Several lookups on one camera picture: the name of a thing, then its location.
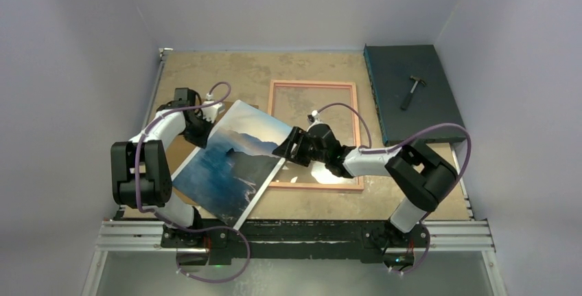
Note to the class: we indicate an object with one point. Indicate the seascape photo print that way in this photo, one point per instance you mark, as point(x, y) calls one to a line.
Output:
point(228, 177)

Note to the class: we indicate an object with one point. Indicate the dark blue box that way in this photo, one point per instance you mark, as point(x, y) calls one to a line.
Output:
point(389, 69)

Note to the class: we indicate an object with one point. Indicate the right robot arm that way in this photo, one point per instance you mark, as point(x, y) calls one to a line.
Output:
point(424, 176)

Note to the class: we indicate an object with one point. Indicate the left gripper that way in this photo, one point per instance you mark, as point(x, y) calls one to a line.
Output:
point(202, 141)

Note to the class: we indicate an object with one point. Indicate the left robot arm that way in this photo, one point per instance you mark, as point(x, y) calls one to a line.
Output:
point(140, 172)

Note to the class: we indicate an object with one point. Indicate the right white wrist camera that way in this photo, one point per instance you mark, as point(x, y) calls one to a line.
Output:
point(314, 118)

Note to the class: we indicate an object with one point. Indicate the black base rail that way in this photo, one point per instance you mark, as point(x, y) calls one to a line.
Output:
point(368, 241)

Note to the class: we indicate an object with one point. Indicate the pink picture frame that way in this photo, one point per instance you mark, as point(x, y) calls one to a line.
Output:
point(291, 101)

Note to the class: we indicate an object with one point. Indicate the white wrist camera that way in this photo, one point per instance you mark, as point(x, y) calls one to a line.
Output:
point(211, 110)
point(314, 118)

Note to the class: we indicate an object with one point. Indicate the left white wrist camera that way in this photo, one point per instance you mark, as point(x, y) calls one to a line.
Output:
point(211, 110)

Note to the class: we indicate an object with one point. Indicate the small hammer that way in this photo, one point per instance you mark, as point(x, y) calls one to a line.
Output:
point(408, 98)

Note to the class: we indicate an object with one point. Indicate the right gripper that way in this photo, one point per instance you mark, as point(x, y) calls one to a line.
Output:
point(296, 136)

